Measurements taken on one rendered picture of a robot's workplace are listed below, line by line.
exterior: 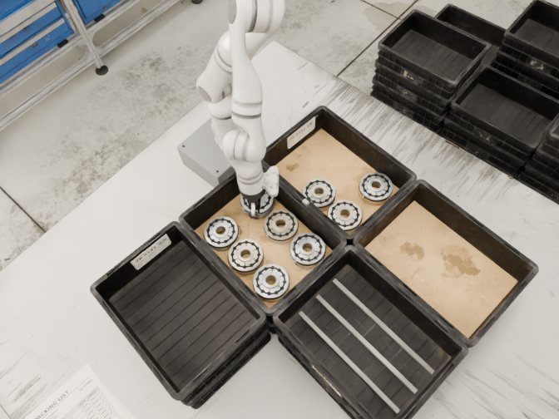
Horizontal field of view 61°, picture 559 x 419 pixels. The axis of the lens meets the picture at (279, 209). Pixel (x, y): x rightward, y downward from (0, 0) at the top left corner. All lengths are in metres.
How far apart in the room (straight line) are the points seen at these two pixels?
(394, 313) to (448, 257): 0.24
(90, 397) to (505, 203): 1.43
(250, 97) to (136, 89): 2.04
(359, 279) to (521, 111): 1.36
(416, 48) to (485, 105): 0.42
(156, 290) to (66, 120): 1.83
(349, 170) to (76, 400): 1.06
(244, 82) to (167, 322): 0.70
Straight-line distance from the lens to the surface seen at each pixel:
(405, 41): 2.48
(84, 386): 1.58
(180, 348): 1.37
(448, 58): 2.44
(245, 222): 1.47
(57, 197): 2.79
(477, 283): 1.46
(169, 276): 1.44
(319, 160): 1.57
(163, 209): 1.70
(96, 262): 1.69
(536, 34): 2.68
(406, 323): 1.37
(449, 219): 1.48
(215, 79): 1.33
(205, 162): 1.64
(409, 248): 1.45
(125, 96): 3.07
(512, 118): 2.44
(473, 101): 2.45
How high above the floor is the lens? 2.13
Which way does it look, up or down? 61 degrees down
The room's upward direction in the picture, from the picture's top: 6 degrees counter-clockwise
